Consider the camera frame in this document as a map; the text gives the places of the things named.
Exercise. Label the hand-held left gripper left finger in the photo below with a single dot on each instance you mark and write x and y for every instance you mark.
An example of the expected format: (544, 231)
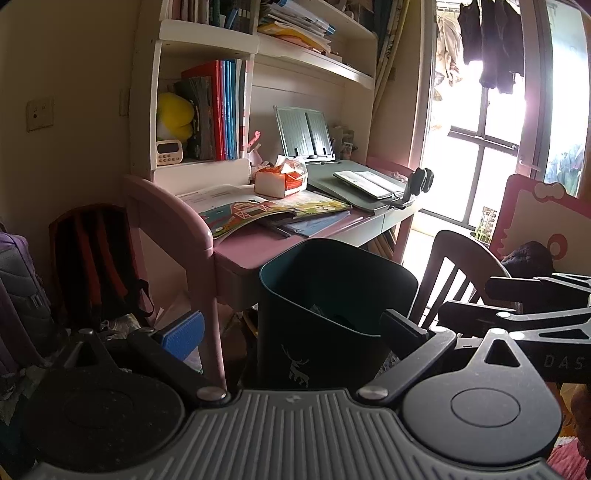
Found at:
(184, 334)

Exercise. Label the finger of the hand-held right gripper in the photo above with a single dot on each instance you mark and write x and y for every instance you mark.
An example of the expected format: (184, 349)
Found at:
(508, 288)
(466, 314)

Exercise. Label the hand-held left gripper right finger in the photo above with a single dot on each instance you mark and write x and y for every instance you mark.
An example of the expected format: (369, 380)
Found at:
(401, 333)

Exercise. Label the dark green deer trash bin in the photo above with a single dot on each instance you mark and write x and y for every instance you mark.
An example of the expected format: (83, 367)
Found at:
(286, 323)

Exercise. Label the dark cloth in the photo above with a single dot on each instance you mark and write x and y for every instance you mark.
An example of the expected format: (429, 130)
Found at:
(526, 258)

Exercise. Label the dark wooden chair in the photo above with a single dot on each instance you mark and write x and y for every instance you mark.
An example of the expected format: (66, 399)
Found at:
(443, 258)

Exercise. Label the pink cartoon board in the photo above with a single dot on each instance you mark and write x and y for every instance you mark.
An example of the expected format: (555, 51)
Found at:
(531, 217)

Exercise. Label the patterned floor rug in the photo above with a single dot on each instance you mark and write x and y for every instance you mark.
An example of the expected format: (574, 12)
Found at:
(563, 457)

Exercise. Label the pink desk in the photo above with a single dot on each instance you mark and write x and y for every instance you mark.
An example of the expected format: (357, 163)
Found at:
(240, 249)

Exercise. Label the red black backpack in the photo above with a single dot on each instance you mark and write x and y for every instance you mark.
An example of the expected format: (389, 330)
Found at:
(92, 267)

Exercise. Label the colourful picture book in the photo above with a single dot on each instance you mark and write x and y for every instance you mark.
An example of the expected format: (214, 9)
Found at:
(240, 212)

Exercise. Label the blue folder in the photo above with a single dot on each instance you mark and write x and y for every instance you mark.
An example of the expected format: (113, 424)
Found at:
(314, 224)

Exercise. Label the white printed worksheet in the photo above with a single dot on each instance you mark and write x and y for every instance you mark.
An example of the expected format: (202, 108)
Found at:
(217, 194)

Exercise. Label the open white book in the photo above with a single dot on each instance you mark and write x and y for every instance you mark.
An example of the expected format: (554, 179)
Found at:
(369, 182)

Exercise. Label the balcony glass door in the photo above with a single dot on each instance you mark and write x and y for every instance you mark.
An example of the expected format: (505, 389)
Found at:
(480, 134)

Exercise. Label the green tilted desk board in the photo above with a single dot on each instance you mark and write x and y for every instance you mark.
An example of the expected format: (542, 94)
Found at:
(332, 189)

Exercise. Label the purple grey backpack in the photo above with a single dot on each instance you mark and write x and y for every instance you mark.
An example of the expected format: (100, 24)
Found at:
(23, 295)

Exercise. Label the orange white tissue pack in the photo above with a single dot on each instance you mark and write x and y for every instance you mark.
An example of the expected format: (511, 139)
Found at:
(277, 184)

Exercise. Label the white digital timer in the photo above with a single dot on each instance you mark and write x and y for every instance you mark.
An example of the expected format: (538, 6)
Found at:
(168, 154)

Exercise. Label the pink toy figure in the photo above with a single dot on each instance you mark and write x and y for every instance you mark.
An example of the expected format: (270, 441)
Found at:
(254, 141)

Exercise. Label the yellow plush toy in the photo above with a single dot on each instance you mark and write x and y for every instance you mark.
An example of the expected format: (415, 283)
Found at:
(174, 113)

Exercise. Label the grey book stand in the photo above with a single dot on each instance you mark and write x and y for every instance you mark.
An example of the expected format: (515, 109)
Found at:
(300, 131)

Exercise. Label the row of upright books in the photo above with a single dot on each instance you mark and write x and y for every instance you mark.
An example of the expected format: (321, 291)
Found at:
(221, 110)

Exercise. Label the hanging dark clothes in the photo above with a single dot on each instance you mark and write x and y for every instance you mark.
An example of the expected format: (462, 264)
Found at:
(496, 46)

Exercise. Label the hanging light garment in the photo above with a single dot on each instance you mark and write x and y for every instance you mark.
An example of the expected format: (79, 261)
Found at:
(448, 50)

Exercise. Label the white desk hutch shelf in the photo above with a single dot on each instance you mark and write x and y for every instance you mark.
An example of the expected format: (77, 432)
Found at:
(207, 41)

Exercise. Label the row of dark-spine books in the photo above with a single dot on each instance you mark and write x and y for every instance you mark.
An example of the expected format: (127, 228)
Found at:
(217, 14)

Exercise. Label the pile of loose booklets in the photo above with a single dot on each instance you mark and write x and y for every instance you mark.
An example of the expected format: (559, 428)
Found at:
(295, 25)

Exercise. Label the beige wall switch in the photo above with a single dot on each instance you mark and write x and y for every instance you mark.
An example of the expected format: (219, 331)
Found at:
(39, 114)

